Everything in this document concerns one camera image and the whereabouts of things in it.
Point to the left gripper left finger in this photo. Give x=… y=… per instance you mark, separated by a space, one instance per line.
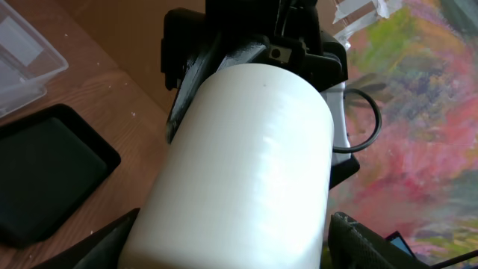
x=100 y=250

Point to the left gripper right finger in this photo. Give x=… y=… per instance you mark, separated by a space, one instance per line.
x=353 y=245

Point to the white cup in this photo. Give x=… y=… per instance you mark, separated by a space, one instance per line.
x=246 y=180

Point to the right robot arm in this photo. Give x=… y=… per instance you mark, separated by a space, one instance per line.
x=284 y=34

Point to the black tray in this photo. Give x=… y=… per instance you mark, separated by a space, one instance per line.
x=51 y=161

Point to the colourful painted cloth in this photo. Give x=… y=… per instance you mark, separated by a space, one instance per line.
x=418 y=60

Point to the clear plastic bin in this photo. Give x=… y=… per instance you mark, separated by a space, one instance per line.
x=28 y=61

